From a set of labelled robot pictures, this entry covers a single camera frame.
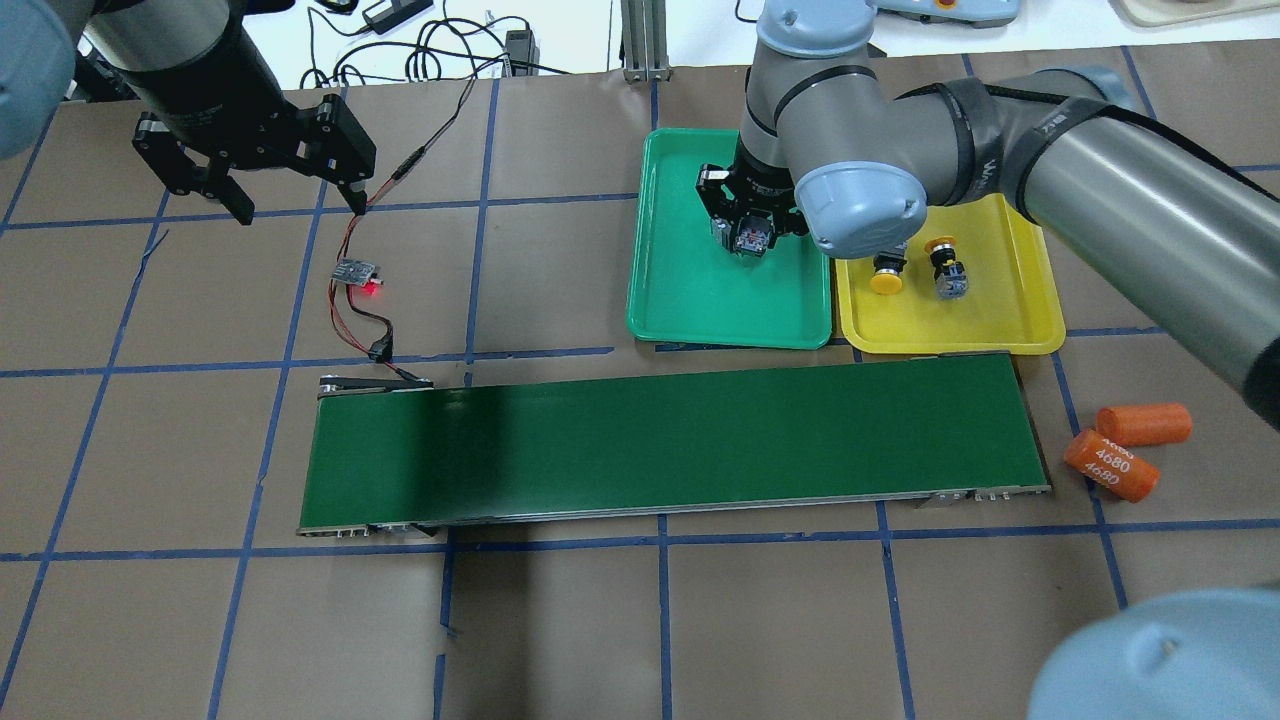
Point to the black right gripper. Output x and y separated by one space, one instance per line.
757 187

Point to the plain orange cylinder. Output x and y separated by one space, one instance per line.
1141 425

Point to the yellow plastic tray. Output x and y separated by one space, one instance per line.
1011 304

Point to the aluminium frame post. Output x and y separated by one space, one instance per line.
644 50

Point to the orange cylinder marked 4680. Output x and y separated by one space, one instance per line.
1112 466

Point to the green plastic tray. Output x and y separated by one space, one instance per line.
685 288

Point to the yellow push button switch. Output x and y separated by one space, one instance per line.
887 279

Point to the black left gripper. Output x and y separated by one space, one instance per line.
203 102

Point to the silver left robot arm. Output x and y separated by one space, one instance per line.
40 42

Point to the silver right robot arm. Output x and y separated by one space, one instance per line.
1178 232

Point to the green conveyor belt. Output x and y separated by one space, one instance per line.
944 426

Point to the black sensor circuit board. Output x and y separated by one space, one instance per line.
360 275

